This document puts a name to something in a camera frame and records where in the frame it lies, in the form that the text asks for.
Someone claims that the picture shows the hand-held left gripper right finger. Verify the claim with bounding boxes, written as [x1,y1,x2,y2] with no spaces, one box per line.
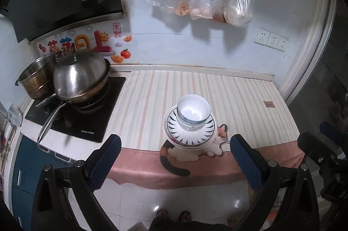
[230,134,320,231]

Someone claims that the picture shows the white wall socket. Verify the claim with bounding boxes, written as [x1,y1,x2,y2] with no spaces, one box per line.
[266,32,281,48]
[276,37,289,52]
[254,28,270,46]

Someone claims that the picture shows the plastic bag red contents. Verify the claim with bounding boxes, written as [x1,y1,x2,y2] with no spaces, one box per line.
[212,0,228,23]

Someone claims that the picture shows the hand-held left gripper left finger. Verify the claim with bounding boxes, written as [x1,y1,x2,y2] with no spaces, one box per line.
[31,134,122,231]

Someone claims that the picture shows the black glass cooktop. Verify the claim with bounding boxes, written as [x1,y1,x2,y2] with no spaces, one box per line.
[25,76,127,143]

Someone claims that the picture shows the plain white bowl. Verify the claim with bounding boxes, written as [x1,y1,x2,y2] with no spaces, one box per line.
[176,94,212,125]

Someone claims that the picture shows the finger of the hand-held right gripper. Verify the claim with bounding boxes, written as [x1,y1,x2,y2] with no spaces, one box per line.
[297,133,331,164]
[319,121,348,143]

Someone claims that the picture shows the colourful character wall sticker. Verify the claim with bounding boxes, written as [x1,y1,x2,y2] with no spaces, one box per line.
[92,30,112,53]

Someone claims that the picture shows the stainless steel stock pot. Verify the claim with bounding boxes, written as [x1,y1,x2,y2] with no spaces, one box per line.
[16,53,59,100]

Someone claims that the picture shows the striped tablecloth with cat print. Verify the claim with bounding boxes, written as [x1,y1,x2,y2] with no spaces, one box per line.
[105,69,306,190]

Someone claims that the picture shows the clear plastic packet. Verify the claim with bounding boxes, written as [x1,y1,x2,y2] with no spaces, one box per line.
[7,103,23,129]

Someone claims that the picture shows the white door frame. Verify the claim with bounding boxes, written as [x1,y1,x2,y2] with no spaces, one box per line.
[277,0,338,104]

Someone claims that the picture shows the stainless steel wok lid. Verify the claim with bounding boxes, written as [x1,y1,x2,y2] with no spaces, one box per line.
[53,43,108,98]

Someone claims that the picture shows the white plate blue leaf pattern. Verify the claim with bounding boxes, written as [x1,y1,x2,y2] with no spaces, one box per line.
[166,107,216,146]

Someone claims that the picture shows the white floral plate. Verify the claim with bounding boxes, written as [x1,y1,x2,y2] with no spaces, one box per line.
[163,111,218,152]

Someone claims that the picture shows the blue kitchen cabinet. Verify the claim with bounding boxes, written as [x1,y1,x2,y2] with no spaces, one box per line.
[11,135,74,231]

